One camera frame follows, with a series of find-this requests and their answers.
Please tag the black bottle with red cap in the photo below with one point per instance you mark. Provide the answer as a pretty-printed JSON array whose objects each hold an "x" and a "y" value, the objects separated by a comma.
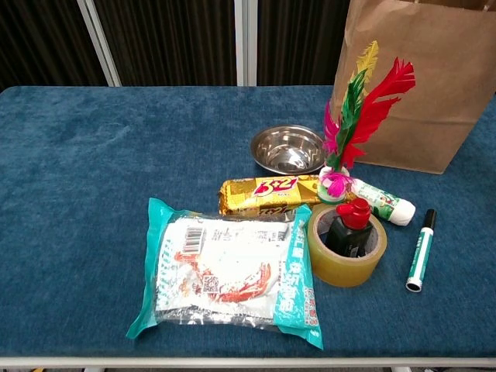
[{"x": 354, "y": 217}]

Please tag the green white marker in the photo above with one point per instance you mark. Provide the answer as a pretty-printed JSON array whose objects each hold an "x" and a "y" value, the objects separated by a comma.
[{"x": 420, "y": 255}]

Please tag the gold biscuit pack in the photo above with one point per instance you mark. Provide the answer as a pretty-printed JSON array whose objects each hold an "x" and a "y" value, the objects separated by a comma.
[{"x": 263, "y": 193}]

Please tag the dark pleated curtain panel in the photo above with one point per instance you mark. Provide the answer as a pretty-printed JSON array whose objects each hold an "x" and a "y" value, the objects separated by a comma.
[
  {"x": 302, "y": 38},
  {"x": 166, "y": 38},
  {"x": 38, "y": 38}
]

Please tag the brown paper shopping bag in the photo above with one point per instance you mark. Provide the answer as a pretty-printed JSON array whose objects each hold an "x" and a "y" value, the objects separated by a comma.
[{"x": 426, "y": 97}]

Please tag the stainless steel bowl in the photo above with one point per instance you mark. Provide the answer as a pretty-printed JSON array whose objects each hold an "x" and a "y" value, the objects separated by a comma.
[{"x": 286, "y": 151}]

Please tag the teal instant noodle packet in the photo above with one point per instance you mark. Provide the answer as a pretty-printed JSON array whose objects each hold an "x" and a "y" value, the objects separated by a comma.
[{"x": 224, "y": 263}]

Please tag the blue velvet tablecloth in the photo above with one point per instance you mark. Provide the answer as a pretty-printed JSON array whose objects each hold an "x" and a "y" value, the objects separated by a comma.
[{"x": 97, "y": 193}]

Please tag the brown tape roll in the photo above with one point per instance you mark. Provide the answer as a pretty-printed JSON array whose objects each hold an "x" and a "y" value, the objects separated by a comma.
[{"x": 337, "y": 271}]

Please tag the colourful feather shuttlecock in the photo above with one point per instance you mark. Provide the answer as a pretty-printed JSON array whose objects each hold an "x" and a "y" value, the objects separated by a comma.
[{"x": 333, "y": 186}]

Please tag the small white and green bottle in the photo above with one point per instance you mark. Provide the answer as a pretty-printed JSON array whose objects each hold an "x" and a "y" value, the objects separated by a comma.
[{"x": 383, "y": 201}]

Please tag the white partition frame post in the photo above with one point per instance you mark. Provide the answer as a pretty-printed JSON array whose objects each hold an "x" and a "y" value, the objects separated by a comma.
[
  {"x": 245, "y": 42},
  {"x": 98, "y": 42}
]

